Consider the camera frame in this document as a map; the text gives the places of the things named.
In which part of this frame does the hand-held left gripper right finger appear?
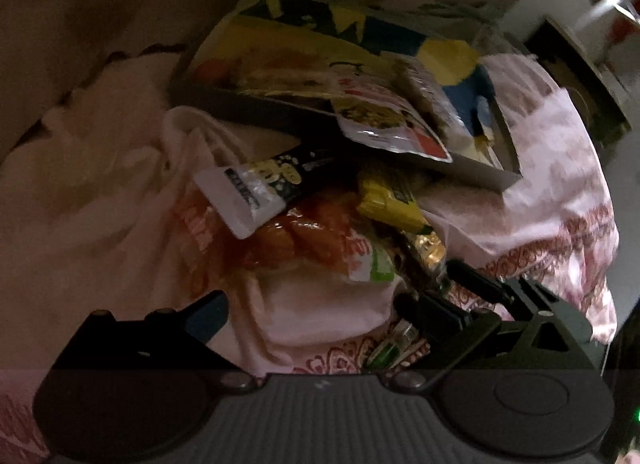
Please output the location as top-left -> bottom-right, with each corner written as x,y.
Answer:
390,293 -> 586,392

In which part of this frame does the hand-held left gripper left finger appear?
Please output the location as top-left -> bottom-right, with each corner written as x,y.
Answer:
50,290 -> 256,393

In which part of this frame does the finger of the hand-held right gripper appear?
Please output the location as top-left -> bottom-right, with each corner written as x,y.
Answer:
446,259 -> 508,305
394,293 -> 422,325

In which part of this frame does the green candy wrapper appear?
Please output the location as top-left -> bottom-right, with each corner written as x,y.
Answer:
365,319 -> 431,370

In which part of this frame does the clear cereal bar packet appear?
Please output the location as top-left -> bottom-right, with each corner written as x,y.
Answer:
400,229 -> 448,285

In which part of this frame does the white plastic bag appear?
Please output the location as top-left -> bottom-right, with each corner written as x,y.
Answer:
160,106 -> 406,375

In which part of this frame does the yellow snack packet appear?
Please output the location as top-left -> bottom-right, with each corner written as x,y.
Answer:
357,169 -> 436,237

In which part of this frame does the orange snack bag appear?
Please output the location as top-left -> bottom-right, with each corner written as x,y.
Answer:
220,194 -> 396,285

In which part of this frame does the black and white stick packet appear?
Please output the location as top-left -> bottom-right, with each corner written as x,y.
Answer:
192,141 -> 346,239

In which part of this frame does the silver snack pouch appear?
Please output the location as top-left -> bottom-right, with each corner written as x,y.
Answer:
332,56 -> 453,163

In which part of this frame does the clear cracker packet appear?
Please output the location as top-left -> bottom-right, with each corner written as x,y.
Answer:
392,56 -> 476,145

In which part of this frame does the cartoon printed box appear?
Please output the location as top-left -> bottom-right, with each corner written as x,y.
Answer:
170,0 -> 523,192

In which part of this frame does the floral bed sheet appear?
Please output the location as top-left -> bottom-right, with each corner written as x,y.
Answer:
0,51 -> 621,464

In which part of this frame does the dark wooden desk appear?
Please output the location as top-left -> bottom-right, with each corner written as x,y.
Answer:
525,18 -> 636,145

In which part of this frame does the green cloth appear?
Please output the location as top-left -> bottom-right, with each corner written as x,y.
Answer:
420,0 -> 526,54

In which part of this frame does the white desk lamp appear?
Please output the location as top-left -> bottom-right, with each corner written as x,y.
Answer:
575,0 -> 640,34

